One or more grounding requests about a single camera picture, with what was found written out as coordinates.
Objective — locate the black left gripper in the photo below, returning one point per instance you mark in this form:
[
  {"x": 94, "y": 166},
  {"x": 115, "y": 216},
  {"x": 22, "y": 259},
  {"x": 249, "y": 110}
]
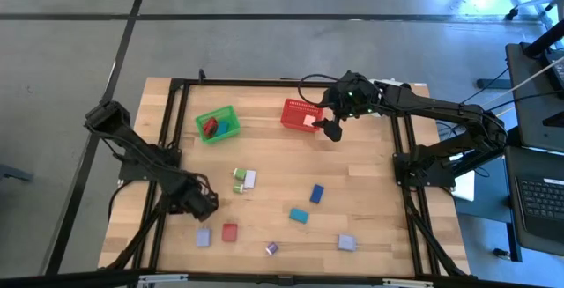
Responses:
[{"x": 194, "y": 202}]

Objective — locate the white rectangular block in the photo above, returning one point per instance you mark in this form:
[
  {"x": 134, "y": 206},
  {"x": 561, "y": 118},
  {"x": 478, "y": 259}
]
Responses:
[{"x": 250, "y": 179}]

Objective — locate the black rail with silver brackets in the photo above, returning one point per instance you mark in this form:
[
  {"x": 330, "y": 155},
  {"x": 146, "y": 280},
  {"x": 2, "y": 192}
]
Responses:
[{"x": 66, "y": 279}]

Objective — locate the small green wall charger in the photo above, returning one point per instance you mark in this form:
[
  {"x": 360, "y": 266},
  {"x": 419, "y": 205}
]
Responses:
[{"x": 238, "y": 188}]

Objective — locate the white paper sheet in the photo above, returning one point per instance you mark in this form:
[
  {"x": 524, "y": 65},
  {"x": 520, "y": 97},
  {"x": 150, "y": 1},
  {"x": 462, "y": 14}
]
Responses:
[{"x": 465, "y": 186}]

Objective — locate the pale pink wall charger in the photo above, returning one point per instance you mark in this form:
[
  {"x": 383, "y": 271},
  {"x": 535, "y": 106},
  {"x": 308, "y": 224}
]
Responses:
[{"x": 309, "y": 120}]

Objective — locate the grey chair leg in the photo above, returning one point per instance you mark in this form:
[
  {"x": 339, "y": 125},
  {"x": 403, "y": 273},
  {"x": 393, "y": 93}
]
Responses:
[{"x": 15, "y": 173}]

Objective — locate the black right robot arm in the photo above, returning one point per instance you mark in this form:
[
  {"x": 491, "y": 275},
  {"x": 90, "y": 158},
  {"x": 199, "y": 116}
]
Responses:
[{"x": 440, "y": 105}]

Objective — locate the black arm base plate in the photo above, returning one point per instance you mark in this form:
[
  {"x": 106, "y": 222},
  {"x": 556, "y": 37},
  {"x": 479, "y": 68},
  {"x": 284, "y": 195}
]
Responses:
[
  {"x": 132, "y": 174},
  {"x": 446, "y": 180}
]

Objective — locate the large green wall charger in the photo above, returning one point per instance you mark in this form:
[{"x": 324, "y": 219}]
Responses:
[{"x": 239, "y": 174}]

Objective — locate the red plastic basket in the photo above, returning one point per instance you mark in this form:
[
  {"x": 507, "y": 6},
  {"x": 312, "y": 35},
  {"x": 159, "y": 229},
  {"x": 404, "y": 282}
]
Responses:
[{"x": 293, "y": 112}]

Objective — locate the black side table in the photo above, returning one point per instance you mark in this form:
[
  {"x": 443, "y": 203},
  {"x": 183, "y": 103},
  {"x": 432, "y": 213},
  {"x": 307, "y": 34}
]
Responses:
[{"x": 533, "y": 103}]

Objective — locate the green plastic basket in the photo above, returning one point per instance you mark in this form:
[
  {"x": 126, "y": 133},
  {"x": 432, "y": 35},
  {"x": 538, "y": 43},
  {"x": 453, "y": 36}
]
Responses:
[{"x": 220, "y": 111}]

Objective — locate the lavender blue wall charger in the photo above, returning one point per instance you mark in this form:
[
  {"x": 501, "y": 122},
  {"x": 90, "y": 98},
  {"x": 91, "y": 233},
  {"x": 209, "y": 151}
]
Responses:
[
  {"x": 346, "y": 242},
  {"x": 203, "y": 238}
]

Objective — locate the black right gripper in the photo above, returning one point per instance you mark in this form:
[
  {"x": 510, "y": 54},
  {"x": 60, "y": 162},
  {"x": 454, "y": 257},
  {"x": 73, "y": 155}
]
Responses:
[{"x": 354, "y": 98}]

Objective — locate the dark blue rectangular block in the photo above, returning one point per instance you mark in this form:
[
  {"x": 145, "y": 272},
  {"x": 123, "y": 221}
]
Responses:
[{"x": 316, "y": 194}]

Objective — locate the small purple wall charger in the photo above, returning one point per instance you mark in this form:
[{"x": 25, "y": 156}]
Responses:
[{"x": 272, "y": 248}]

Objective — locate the red wall charger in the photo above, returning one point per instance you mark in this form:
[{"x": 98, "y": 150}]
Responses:
[{"x": 229, "y": 232}]

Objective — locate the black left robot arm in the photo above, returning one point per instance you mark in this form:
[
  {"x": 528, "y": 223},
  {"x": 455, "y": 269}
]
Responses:
[{"x": 132, "y": 145}]

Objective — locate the black laptop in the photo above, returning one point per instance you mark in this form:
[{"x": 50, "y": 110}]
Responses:
[{"x": 542, "y": 200}]

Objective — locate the black aluminium table frame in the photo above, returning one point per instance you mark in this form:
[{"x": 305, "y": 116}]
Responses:
[{"x": 242, "y": 83}]

